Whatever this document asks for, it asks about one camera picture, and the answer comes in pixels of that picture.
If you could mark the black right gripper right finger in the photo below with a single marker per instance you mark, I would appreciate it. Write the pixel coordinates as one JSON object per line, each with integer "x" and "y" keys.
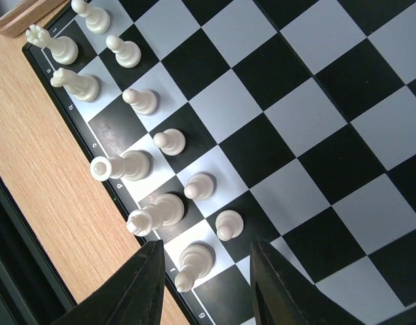
{"x": 282, "y": 295}

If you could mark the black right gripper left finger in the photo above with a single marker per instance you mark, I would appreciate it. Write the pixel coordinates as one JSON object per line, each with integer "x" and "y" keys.
{"x": 132, "y": 295}

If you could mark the white chess piece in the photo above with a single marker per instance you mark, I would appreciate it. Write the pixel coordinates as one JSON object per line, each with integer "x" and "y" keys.
{"x": 97, "y": 19}
{"x": 167, "y": 210}
{"x": 63, "y": 49}
{"x": 83, "y": 86}
{"x": 229, "y": 224}
{"x": 196, "y": 261}
{"x": 132, "y": 165}
{"x": 127, "y": 53}
{"x": 199, "y": 187}
{"x": 171, "y": 142}
{"x": 143, "y": 102}

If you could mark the black white chess board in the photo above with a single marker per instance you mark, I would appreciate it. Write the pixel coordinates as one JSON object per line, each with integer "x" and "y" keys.
{"x": 303, "y": 112}

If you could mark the dark cork-edged tray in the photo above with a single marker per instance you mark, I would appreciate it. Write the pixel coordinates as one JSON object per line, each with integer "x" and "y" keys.
{"x": 25, "y": 13}

